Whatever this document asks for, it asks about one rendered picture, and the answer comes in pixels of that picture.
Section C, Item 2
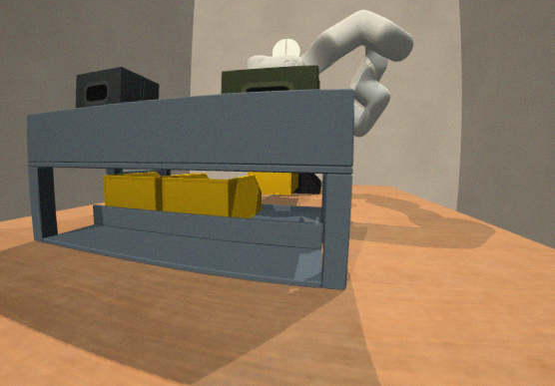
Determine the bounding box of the dark green case with orange latches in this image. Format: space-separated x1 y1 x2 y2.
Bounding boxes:
221 65 318 94

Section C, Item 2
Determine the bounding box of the grey shelf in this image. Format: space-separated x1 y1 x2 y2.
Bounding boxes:
27 89 354 290

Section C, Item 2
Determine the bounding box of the dark grey case with orange latches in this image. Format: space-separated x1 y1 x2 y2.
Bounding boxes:
76 67 159 108

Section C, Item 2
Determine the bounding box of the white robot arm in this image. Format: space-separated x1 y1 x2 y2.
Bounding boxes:
247 10 413 138

